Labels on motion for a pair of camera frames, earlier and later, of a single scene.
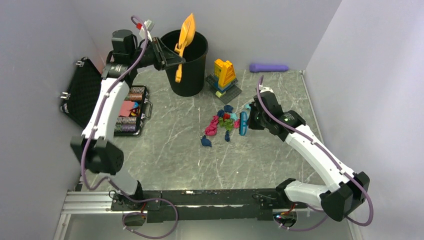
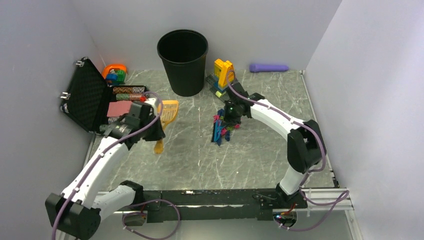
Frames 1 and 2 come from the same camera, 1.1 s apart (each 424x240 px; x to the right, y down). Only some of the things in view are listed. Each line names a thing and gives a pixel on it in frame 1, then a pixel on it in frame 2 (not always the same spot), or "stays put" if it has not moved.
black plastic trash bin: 193,71 stays put
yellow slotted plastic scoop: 187,32 -> 170,109
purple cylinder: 265,67 stays put
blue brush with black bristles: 243,123 -> 217,131
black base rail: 179,206 stays put
